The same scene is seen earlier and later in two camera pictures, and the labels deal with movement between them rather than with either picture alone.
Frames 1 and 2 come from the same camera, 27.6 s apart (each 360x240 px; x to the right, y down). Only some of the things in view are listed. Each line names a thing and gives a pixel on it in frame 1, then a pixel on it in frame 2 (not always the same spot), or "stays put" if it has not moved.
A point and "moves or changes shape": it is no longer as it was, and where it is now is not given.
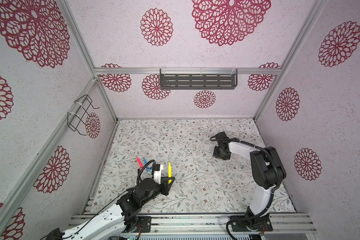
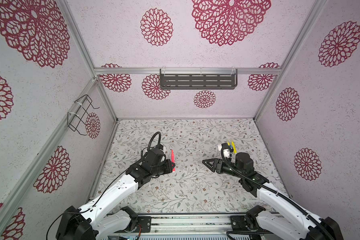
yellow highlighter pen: (169, 172) moves or changes shape
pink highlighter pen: (139, 162) moves or changes shape
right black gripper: (215, 155) → (216, 166)
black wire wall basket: (77, 111) stays put
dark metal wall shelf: (198, 79) stays put
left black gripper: (164, 184) → (169, 165)
